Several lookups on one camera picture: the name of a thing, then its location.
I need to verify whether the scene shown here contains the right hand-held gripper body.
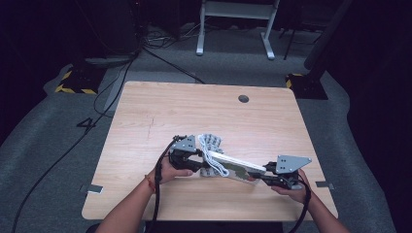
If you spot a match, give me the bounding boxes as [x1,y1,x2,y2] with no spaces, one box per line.
[265,154,313,190]

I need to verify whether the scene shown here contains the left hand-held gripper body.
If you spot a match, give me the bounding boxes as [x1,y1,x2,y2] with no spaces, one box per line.
[168,134,204,173]

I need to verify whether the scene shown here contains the blue striped white cloth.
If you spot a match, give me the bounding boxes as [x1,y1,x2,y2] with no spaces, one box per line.
[197,133,231,179]

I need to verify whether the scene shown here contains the white caterpillar picture book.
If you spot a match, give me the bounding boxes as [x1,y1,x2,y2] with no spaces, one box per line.
[206,150,268,185]

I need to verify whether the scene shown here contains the person's right hand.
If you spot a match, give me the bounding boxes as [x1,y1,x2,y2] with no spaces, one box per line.
[270,168,311,206]

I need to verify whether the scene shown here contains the person's left hand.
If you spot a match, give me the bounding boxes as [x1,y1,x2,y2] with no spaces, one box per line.
[147,155,195,186]

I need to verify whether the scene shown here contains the metal table edge clip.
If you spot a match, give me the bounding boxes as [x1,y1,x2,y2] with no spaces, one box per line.
[315,181,335,191]
[79,183,105,195]

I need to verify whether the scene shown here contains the black stand base yellow corner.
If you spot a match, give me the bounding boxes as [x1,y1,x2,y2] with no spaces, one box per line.
[285,72,329,101]

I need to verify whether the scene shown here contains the black yellow striped stand base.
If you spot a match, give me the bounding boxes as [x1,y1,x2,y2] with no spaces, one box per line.
[54,65,107,96]

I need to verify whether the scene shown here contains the black tripod stand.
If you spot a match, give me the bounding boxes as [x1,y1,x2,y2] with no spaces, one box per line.
[278,5,308,62]

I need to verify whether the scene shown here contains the grey stand pole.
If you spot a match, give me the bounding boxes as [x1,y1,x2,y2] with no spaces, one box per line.
[303,0,355,71]

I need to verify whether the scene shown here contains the black equipment cabinet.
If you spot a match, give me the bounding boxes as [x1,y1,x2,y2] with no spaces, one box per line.
[93,0,142,56]

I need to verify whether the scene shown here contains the right hand-held gripper black cable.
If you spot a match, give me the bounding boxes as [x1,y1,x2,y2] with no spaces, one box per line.
[287,179,313,233]

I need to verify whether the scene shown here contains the hand-held gripper black cable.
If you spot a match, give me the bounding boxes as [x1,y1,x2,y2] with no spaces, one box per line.
[287,179,313,233]
[151,135,189,233]

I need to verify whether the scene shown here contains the red string bracelet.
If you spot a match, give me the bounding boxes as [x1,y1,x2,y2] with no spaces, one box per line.
[144,174,157,193]

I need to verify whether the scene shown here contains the left hand-held gripper black cable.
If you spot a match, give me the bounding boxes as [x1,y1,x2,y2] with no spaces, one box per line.
[151,135,189,233]

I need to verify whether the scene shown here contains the bundle of floor cables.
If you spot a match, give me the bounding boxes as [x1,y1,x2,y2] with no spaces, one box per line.
[142,22,202,50]

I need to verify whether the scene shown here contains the long black floor cable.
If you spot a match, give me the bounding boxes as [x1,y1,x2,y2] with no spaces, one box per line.
[11,56,136,233]

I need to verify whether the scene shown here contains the white desk frame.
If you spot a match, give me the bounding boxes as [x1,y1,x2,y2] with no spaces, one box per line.
[195,0,282,61]

